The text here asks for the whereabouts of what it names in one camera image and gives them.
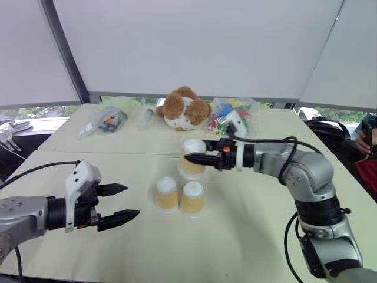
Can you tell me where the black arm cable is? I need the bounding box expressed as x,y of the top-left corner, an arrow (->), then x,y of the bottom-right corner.
229,123 -> 322,178
0,160 -> 81,190

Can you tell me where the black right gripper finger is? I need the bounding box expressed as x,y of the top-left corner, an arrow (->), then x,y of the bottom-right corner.
203,139 -> 226,152
184,152 -> 221,167

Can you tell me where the dark smartphone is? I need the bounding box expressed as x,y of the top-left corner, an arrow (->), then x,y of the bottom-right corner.
361,119 -> 373,154

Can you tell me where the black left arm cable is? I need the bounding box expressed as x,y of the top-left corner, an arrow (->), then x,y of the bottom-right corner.
0,160 -> 81,190

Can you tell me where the brown white paper cup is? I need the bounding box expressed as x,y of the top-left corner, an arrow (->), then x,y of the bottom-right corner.
179,181 -> 206,218
178,138 -> 207,180
156,176 -> 180,213

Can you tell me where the bystander red black clothing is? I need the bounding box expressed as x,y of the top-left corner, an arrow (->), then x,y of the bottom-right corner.
354,153 -> 377,205

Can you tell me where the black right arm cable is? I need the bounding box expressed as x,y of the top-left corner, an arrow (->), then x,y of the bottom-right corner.
229,123 -> 322,178

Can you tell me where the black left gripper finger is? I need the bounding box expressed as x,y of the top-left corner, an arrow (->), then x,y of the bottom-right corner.
97,209 -> 141,232
98,183 -> 128,198

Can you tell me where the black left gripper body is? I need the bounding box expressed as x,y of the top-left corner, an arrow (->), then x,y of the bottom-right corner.
72,183 -> 103,233

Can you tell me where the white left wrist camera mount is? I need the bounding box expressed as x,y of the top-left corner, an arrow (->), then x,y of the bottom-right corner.
64,160 -> 102,234

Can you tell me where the black backpack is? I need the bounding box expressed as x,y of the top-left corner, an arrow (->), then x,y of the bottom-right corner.
304,116 -> 359,167

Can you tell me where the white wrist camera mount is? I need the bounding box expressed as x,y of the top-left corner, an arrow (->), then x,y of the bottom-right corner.
227,110 -> 254,172
64,160 -> 102,234

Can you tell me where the brown white teddy bear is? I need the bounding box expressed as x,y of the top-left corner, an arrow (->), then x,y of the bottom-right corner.
154,85 -> 213,132

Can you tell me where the clear bag of colourful pieces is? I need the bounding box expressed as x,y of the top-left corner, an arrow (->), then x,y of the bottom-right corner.
206,97 -> 260,138

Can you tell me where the dark side table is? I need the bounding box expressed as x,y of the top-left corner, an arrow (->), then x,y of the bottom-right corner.
0,129 -> 58,181

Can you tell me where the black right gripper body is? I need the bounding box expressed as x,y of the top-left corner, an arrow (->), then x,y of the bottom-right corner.
214,138 -> 239,172

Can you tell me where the clear bag of dark items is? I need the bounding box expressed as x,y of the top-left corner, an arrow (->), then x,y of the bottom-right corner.
77,96 -> 134,141

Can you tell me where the white plastic item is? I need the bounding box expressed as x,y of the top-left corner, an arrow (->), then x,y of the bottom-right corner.
0,119 -> 32,137

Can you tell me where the dark window frame post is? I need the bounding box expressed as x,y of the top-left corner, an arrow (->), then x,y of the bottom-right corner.
39,0 -> 91,104

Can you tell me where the bystander bare hand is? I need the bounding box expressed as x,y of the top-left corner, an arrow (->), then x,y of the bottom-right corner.
354,129 -> 377,156

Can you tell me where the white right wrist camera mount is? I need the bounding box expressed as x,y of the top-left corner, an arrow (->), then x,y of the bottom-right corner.
227,110 -> 254,172

